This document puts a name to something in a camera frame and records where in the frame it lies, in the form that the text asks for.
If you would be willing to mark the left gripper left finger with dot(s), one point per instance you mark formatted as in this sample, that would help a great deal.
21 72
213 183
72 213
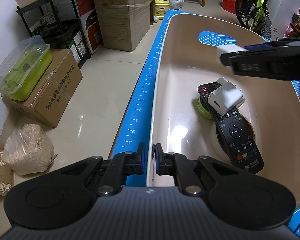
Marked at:
115 171

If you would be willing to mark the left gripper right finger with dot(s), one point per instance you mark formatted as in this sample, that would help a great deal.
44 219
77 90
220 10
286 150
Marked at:
180 168

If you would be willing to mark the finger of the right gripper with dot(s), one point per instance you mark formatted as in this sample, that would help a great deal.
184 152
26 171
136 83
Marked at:
250 57
262 46

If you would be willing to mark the white usb charger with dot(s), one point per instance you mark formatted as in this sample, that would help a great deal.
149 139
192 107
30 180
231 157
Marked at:
225 49
225 97

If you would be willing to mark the beige plastic storage basket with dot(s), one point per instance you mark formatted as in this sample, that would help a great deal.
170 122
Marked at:
272 107

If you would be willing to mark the green lid jar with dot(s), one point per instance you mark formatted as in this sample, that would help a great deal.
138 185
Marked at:
203 110

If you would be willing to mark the grey tape roll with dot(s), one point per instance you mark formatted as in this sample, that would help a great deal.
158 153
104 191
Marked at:
218 142

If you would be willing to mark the black tv remote control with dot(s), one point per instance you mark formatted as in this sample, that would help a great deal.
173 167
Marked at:
234 133

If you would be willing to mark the white freezer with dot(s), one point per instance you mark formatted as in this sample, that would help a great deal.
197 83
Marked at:
280 14

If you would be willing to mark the green black bicycle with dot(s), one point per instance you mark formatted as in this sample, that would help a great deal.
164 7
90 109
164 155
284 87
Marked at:
254 15

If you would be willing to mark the yellow detergent jug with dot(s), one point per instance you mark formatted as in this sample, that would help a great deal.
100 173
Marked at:
160 8

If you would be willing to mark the cardboard box on floor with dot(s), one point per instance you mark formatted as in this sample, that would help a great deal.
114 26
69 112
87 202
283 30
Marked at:
51 95

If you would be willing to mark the bag of grain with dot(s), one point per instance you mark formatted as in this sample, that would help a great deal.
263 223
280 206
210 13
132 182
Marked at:
28 150

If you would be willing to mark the large cardboard box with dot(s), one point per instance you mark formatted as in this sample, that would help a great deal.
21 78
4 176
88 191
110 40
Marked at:
123 23

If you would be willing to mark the green clear plastic container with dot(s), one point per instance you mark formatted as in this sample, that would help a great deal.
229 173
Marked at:
23 67

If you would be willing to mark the black metal shelf rack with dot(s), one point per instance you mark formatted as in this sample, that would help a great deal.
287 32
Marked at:
58 23

